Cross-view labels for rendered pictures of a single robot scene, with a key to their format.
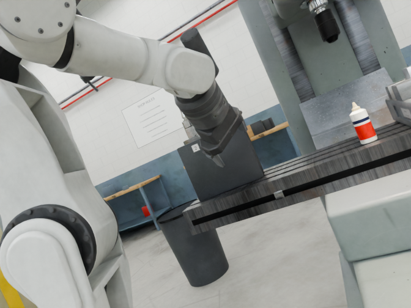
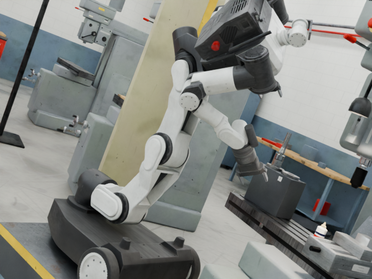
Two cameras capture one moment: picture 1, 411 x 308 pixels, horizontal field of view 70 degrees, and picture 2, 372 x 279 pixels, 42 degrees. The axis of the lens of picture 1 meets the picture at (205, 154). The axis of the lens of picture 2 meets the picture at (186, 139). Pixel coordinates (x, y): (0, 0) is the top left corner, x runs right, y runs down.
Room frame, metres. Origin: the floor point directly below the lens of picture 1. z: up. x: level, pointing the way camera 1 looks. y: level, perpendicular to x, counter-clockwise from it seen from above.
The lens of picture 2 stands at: (-1.11, -1.05, 1.33)
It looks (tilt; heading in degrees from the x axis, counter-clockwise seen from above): 7 degrees down; 38
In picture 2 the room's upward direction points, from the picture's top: 22 degrees clockwise
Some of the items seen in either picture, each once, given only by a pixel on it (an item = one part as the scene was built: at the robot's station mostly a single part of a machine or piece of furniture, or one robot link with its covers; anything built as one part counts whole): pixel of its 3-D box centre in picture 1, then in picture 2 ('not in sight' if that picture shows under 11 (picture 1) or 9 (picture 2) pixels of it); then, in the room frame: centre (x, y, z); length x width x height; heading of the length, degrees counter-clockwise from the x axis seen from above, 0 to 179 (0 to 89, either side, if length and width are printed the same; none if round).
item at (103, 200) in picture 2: not in sight; (119, 203); (0.51, 0.43, 0.68); 0.21 x 0.20 x 0.13; 89
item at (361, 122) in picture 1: (361, 121); (319, 234); (0.76, -0.40, 0.96); 0.04 x 0.04 x 0.11
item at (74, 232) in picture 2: not in sight; (117, 224); (0.51, 0.40, 0.59); 0.64 x 0.52 x 0.33; 89
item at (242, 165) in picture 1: (221, 158); (274, 189); (0.98, -0.04, 1.00); 0.22 x 0.12 x 0.20; 78
